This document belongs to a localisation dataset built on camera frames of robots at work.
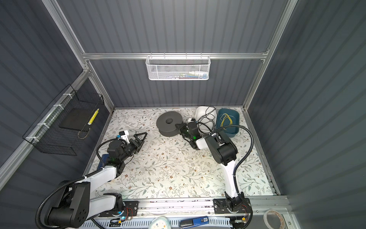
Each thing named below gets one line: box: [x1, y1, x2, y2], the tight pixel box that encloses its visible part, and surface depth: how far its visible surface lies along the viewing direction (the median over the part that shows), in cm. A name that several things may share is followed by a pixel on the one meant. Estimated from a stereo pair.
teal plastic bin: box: [216, 108, 240, 138], surface depth 114 cm
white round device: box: [148, 216, 173, 229], surface depth 69 cm
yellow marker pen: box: [87, 107, 100, 126], surface depth 79 cm
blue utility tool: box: [178, 216, 210, 229], surface depth 69 cm
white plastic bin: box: [194, 106, 218, 134], surface depth 114 cm
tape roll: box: [263, 209, 285, 229], surface depth 71 cm
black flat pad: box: [59, 108, 98, 132], surface depth 77 cm
